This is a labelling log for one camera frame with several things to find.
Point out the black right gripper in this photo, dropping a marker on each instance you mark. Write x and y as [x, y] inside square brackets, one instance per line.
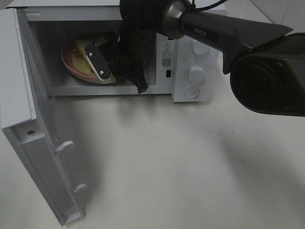
[119, 52]

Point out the toast sandwich with ham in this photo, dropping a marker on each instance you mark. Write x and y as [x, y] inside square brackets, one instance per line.
[79, 60]

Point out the pink plate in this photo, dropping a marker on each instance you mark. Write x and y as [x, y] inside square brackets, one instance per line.
[100, 38]

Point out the round white door button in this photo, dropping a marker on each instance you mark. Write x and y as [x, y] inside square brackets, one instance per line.
[192, 93]

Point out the white microwave door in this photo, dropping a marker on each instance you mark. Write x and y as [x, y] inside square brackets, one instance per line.
[27, 118]

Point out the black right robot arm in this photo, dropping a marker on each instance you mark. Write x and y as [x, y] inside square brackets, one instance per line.
[266, 62]

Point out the glass microwave turntable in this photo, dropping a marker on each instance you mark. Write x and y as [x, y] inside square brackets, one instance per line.
[144, 52]

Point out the white warning label sticker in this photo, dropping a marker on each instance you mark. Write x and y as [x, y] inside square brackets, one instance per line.
[166, 54]

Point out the white microwave oven body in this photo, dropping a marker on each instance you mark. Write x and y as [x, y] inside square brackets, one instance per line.
[55, 22]

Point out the lower white timer knob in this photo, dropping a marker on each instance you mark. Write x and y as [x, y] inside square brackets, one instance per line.
[196, 74]

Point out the upper white power knob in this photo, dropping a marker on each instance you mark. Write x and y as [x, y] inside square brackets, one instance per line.
[200, 48]

